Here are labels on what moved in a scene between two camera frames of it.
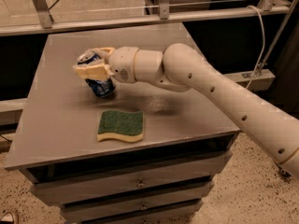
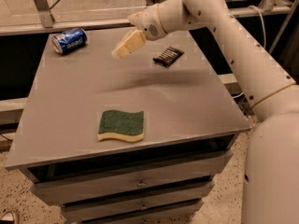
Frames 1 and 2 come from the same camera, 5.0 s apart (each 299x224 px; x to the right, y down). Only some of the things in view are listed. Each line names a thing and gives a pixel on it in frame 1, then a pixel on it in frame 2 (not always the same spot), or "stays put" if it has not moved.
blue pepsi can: x=101 y=88 to x=70 y=41
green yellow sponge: x=123 y=125 stays put
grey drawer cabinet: x=145 y=154 stays put
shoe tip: x=7 y=217 stays put
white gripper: x=122 y=63 to x=149 y=22
